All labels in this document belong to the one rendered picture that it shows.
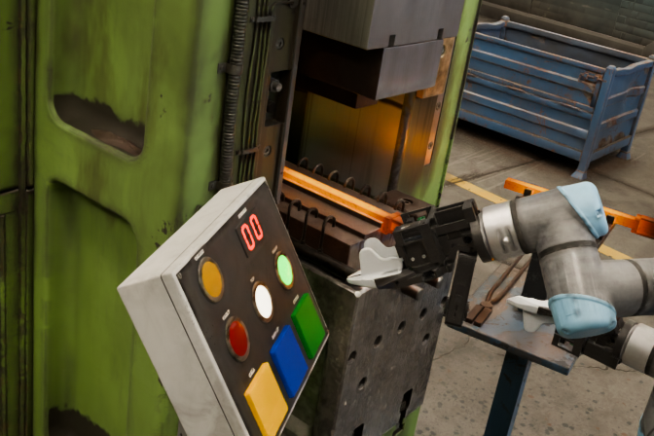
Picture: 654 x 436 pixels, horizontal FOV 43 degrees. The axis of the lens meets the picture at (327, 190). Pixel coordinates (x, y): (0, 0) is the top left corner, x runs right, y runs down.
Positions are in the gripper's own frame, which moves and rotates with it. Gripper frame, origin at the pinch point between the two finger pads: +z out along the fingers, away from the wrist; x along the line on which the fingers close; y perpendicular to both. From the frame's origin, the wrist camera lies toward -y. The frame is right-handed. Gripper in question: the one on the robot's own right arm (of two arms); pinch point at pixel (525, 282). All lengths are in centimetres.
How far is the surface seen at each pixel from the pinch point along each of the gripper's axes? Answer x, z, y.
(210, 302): -67, 13, -15
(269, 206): -44, 25, -17
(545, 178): 332, 125, 100
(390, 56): -9.8, 30.7, -34.8
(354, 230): -7.8, 33.2, 1.0
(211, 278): -66, 14, -17
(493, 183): 293, 140, 100
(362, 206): -0.8, 36.9, -0.9
